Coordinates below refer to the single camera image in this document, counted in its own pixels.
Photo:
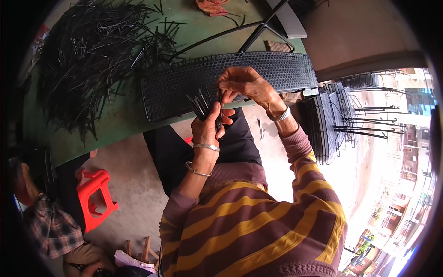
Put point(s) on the person's right hand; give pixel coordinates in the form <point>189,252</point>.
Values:
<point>254,88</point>

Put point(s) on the person's left hand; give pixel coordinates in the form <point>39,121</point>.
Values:
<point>204,128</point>

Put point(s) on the bundle of black strips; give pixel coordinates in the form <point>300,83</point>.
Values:
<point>199,102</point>

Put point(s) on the single black strip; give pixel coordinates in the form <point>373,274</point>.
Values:
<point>220,104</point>

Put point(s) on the small red plastic seat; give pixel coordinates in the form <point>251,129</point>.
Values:
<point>188,139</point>

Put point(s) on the person's legs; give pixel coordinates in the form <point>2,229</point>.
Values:
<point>187,155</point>

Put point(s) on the silver wrist watch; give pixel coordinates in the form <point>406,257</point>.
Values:
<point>281,115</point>

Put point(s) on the black strip piece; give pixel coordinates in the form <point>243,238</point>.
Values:
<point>260,128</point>

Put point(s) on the thin silver bangle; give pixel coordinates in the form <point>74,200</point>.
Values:
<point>195,170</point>

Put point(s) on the brown cardboard piece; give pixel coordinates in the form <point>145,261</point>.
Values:
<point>277,46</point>

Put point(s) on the black mesh panel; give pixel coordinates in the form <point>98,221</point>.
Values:
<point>180,86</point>

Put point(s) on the grey ribbed panel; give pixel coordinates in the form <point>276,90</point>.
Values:
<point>289,20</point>

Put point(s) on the stack of black mesh racks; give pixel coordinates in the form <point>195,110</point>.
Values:
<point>327,121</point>

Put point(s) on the orange cloth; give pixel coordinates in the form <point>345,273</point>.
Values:
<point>211,7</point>

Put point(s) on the person's body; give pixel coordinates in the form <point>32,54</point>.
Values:
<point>256,228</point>

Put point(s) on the pile of black strips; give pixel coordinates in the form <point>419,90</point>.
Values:
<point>93,59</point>

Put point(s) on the red plastic stool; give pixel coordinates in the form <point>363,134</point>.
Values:
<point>93,197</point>

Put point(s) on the wooden stool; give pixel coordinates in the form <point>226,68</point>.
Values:
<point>145,251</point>

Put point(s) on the white cloth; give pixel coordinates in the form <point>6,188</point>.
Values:
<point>131,261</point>

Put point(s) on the red white packet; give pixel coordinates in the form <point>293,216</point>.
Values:
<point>39,41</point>

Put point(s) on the black metal folding frame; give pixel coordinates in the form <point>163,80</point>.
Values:
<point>256,29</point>

